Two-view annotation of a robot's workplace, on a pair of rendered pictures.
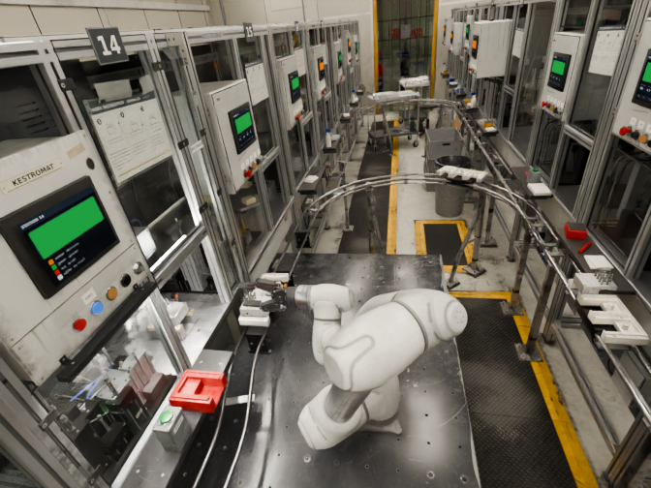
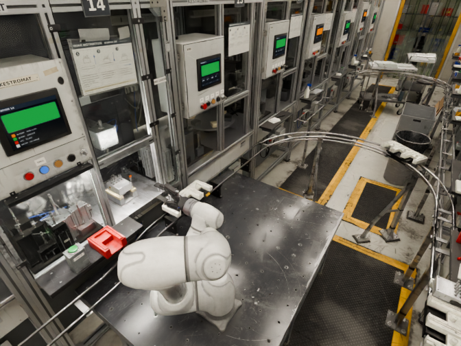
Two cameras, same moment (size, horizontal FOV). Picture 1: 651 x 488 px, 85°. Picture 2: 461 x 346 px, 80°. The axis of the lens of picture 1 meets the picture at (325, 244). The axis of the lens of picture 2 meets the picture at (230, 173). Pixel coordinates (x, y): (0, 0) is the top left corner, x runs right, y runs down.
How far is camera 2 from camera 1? 0.48 m
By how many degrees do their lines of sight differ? 17
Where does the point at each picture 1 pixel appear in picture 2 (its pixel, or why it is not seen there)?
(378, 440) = (206, 327)
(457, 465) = not seen: outside the picture
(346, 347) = (127, 254)
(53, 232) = (19, 119)
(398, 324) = (168, 255)
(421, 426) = (240, 333)
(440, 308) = (203, 255)
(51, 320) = (9, 169)
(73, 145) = (49, 67)
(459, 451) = not seen: outside the picture
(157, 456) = (64, 270)
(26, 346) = not seen: outside the picture
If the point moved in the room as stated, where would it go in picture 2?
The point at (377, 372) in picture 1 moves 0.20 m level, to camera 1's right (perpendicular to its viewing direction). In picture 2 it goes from (138, 280) to (206, 305)
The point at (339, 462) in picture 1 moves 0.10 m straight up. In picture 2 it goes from (172, 328) to (170, 316)
